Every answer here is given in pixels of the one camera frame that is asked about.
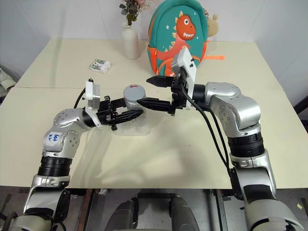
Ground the dark furniture piece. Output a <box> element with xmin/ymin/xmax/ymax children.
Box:
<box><xmin>293</xmin><ymin>95</ymin><xmax>308</xmax><ymax>132</ymax></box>

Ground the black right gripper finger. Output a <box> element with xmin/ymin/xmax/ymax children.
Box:
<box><xmin>137</xmin><ymin>97</ymin><xmax>173</xmax><ymax>112</ymax></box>
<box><xmin>146</xmin><ymin>76</ymin><xmax>174</xmax><ymax>89</ymax></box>

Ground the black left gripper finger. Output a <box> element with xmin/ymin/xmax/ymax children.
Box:
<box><xmin>110</xmin><ymin>98</ymin><xmax>126</xmax><ymax>110</ymax></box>
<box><xmin>115</xmin><ymin>110</ymin><xmax>144</xmax><ymax>124</ymax></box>

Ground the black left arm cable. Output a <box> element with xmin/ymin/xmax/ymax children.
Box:
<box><xmin>74</xmin><ymin>87</ymin><xmax>88</xmax><ymax>109</ymax></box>

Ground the dried flower bunch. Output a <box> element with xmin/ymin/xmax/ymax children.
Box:
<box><xmin>119</xmin><ymin>0</ymin><xmax>151</xmax><ymax>26</ymax></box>

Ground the dark rounded shape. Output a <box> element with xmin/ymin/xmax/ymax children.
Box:
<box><xmin>169</xmin><ymin>195</ymin><xmax>201</xmax><ymax>231</ymax></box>
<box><xmin>115</xmin><ymin>197</ymin><xmax>141</xmax><ymax>231</ymax></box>

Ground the grey jar lid red mark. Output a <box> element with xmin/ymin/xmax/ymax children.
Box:
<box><xmin>123</xmin><ymin>84</ymin><xmax>148</xmax><ymax>108</ymax></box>

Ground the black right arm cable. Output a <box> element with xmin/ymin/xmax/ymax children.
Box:
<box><xmin>196</xmin><ymin>105</ymin><xmax>233</xmax><ymax>169</ymax></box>
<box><xmin>180</xmin><ymin>81</ymin><xmax>232</xmax><ymax>170</ymax></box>

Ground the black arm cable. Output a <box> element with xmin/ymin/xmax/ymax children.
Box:
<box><xmin>74</xmin><ymin>87</ymin><xmax>88</xmax><ymax>109</ymax></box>
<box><xmin>180</xmin><ymin>81</ymin><xmax>232</xmax><ymax>170</ymax></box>
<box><xmin>196</xmin><ymin>105</ymin><xmax>233</xmax><ymax>169</ymax></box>

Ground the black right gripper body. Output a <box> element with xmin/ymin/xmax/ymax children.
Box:
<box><xmin>168</xmin><ymin>68</ymin><xmax>188</xmax><ymax>116</ymax></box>

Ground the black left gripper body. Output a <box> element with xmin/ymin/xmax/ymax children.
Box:
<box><xmin>96</xmin><ymin>95</ymin><xmax>121</xmax><ymax>131</ymax></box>

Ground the pale crumpled cloth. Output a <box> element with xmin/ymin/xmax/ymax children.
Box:
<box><xmin>0</xmin><ymin>67</ymin><xmax>17</xmax><ymax>97</ymax></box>

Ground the brown table frame bar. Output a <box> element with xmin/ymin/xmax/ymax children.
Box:
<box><xmin>78</xmin><ymin>189</ymin><xmax>95</xmax><ymax>231</ymax></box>

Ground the white ceramic vase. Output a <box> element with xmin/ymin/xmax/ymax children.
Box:
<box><xmin>121</xmin><ymin>22</ymin><xmax>141</xmax><ymax>61</ymax></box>

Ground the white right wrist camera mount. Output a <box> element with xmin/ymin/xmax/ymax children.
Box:
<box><xmin>169</xmin><ymin>47</ymin><xmax>197</xmax><ymax>111</ymax></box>

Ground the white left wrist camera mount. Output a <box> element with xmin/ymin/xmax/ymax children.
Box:
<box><xmin>83</xmin><ymin>78</ymin><xmax>102</xmax><ymax>128</ymax></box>

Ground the small white green printed pack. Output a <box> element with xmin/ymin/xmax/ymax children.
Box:
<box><xmin>89</xmin><ymin>58</ymin><xmax>112</xmax><ymax>73</ymax></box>

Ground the clear plastic box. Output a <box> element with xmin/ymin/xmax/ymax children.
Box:
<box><xmin>111</xmin><ymin>113</ymin><xmax>153</xmax><ymax>136</ymax></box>

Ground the beige plush toy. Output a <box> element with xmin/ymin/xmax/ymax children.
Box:
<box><xmin>206</xmin><ymin>13</ymin><xmax>221</xmax><ymax>38</ymax></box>

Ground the teal dinosaur backpack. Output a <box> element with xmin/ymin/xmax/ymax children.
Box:
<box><xmin>147</xmin><ymin>0</ymin><xmax>226</xmax><ymax>77</ymax></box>

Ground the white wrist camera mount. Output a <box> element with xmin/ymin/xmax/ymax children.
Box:
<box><xmin>169</xmin><ymin>47</ymin><xmax>197</xmax><ymax>111</ymax></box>
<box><xmin>83</xmin><ymin>78</ymin><xmax>102</xmax><ymax>128</ymax></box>

